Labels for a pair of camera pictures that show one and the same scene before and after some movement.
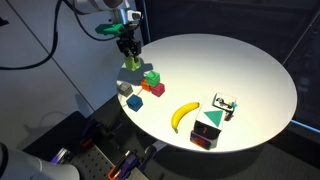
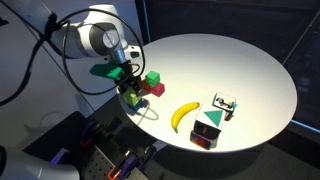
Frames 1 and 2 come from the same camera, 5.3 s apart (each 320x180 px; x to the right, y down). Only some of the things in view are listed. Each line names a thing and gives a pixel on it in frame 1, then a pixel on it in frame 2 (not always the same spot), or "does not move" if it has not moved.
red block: x=158 y=90 does not move
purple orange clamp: x=125 y=167 does not move
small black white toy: x=226 y=104 does not move
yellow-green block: x=131 y=64 → x=131 y=97
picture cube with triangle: x=208 y=122 does not move
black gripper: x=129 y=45 → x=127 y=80
